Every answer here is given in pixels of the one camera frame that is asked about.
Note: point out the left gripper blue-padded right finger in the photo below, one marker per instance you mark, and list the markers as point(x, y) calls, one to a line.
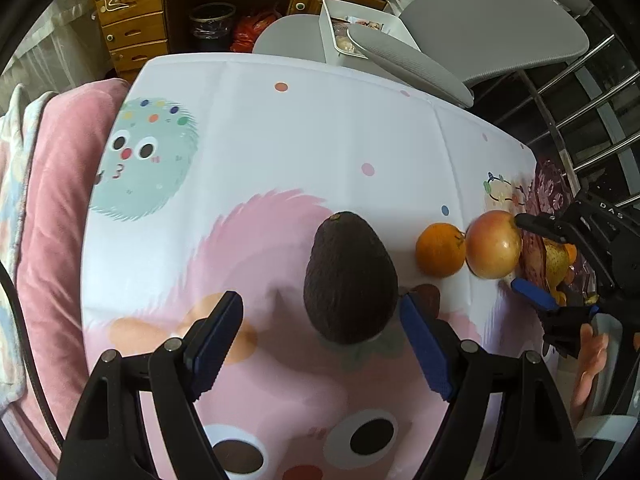
point(533, 438)

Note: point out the red lychee near avocado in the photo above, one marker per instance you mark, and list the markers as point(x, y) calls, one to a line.
point(427, 297)

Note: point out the purple glass fruit plate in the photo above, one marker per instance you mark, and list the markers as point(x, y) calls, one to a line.
point(549, 194)

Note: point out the red plastic bag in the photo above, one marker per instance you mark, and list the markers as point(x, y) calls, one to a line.
point(249, 28)

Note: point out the black waste bin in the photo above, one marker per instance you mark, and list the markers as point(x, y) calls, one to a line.
point(211, 26)

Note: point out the right hand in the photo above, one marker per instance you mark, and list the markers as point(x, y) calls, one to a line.
point(591, 361)

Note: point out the pastel patterned blanket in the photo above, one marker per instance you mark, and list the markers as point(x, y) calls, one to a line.
point(19, 130)

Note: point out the pink velvet cushion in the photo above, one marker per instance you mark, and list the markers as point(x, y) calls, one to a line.
point(70, 141)

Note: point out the yellow pear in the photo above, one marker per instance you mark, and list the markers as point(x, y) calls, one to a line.
point(557, 263)

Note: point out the red-yellow apple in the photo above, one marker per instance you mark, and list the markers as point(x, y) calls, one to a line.
point(493, 245)

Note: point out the dark avocado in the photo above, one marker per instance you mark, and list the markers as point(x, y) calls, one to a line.
point(351, 284)

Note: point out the grey office chair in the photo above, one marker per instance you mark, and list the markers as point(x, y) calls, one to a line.
point(442, 47)

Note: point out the metal window bars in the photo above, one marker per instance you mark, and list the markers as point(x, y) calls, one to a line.
point(582, 114)

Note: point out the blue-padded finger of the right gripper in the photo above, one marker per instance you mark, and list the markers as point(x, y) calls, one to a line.
point(541, 300)

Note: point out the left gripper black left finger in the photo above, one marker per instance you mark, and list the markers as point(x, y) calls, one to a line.
point(107, 437)

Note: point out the small tangerine near apple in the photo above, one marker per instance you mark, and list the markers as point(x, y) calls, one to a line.
point(440, 250)

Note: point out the cartoon monster tablecloth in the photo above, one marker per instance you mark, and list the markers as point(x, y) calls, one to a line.
point(217, 173)

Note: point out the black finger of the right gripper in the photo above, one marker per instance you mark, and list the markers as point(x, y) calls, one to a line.
point(544, 225)

